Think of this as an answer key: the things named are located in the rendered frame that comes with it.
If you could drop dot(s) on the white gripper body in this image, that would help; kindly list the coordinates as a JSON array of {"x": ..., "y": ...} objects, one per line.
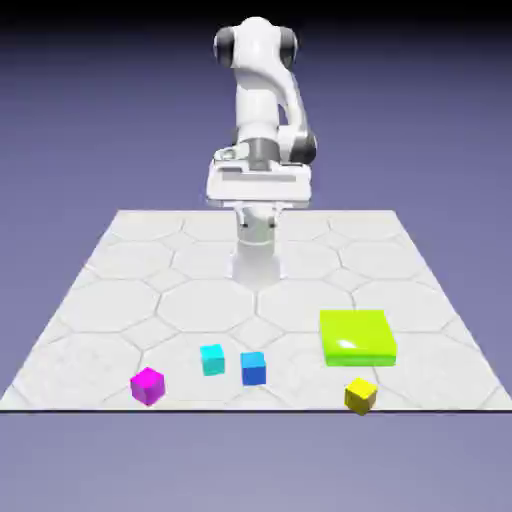
[{"x": 258, "y": 191}]

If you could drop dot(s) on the small magenta cube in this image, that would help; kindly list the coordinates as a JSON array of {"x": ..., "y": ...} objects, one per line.
[{"x": 147, "y": 387}]

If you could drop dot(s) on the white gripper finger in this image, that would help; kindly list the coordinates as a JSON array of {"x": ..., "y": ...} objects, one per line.
[
  {"x": 274, "y": 218},
  {"x": 242, "y": 218}
]

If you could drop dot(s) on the small yellow cube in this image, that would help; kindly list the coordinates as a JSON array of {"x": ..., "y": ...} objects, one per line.
[{"x": 360, "y": 396}]

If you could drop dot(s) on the small blue cube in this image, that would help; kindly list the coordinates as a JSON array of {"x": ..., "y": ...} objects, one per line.
[{"x": 253, "y": 370}]

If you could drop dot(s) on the large lime green box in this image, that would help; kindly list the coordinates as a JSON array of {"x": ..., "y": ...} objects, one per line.
[{"x": 356, "y": 336}]

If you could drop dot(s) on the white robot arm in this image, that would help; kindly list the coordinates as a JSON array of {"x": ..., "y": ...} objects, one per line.
[{"x": 256, "y": 104}]

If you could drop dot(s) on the small cyan cube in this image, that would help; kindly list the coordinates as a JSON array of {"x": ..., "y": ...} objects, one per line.
[{"x": 212, "y": 360}]

